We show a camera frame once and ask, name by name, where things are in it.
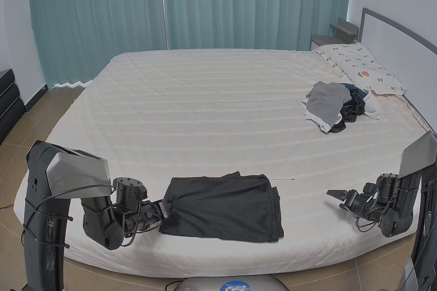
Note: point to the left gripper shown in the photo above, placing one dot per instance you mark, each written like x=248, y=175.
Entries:
x=153, y=213

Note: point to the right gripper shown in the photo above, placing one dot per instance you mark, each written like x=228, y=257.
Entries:
x=360, y=206

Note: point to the black garment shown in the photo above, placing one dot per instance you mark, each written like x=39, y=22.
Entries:
x=222, y=207

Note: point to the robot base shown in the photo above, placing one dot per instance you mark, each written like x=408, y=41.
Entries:
x=205, y=286

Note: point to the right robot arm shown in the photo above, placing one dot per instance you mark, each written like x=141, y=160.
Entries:
x=420, y=153

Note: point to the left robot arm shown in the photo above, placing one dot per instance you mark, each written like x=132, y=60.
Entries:
x=44, y=214

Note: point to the pile of clothes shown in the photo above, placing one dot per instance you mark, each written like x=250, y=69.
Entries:
x=326, y=102

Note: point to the bed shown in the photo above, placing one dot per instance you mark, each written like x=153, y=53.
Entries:
x=205, y=112

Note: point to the white printed pillow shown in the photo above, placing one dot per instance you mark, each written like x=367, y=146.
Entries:
x=362, y=68

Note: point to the grey bedside table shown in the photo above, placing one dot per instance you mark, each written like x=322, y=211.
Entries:
x=324, y=40

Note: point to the black chest of drawers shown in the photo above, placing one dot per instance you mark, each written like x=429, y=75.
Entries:
x=8, y=105

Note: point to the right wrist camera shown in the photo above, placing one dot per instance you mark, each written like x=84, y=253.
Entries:
x=369, y=189

